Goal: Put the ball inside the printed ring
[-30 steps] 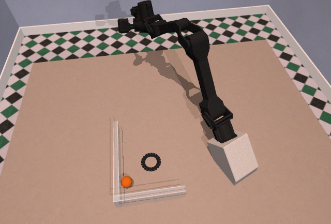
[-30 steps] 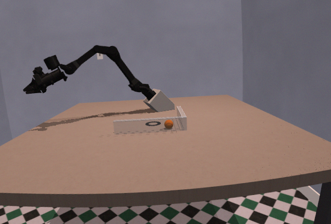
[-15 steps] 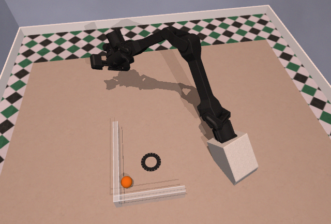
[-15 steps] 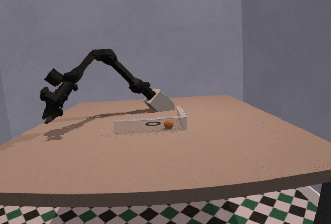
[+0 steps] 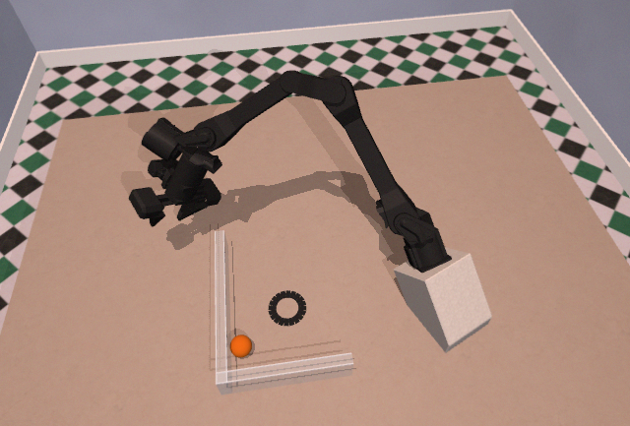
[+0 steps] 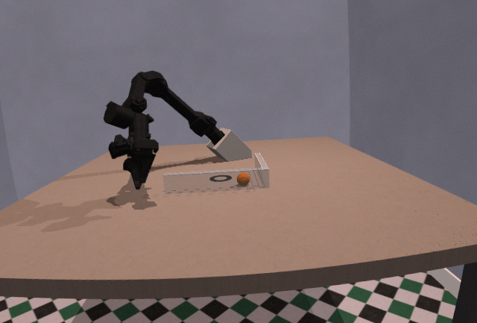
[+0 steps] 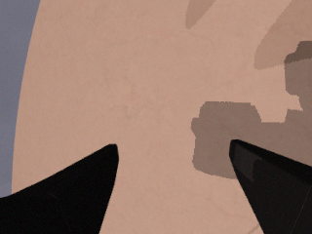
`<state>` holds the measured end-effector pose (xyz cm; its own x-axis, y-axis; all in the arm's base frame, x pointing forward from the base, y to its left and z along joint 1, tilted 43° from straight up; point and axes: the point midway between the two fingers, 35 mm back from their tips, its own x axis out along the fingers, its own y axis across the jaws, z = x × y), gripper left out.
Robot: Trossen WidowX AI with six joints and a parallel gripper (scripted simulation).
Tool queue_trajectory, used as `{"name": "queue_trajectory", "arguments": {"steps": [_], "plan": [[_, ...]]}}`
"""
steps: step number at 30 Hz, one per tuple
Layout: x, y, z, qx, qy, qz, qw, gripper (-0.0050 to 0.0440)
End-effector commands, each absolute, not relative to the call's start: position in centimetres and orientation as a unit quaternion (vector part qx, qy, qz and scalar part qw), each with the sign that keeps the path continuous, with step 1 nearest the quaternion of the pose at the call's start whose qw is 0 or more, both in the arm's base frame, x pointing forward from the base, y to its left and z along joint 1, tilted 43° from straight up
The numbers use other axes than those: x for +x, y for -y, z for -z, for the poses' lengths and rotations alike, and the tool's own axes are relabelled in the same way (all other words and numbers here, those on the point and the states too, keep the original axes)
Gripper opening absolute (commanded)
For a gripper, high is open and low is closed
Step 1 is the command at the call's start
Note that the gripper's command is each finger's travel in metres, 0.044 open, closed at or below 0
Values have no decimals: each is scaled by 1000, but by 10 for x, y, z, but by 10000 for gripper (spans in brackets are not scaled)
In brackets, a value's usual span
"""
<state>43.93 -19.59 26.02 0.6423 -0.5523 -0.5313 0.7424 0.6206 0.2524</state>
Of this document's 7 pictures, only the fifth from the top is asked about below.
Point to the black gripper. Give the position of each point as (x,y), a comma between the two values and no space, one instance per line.
(177,192)

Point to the orange ball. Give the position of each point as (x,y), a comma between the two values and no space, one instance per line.
(240,346)

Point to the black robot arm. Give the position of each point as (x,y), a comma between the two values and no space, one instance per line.
(424,246)

